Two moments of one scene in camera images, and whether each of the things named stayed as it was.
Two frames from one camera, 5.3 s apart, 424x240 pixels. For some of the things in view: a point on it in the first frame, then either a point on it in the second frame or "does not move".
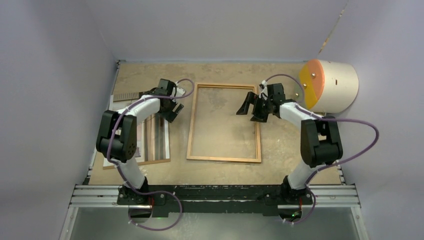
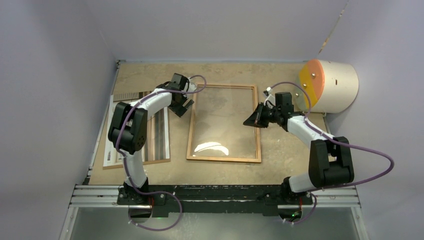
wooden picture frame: (257, 160) does not move
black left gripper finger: (178, 108) -> (188, 103)
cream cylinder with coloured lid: (328, 86) does not move
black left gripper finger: (169, 116) -> (178, 108)
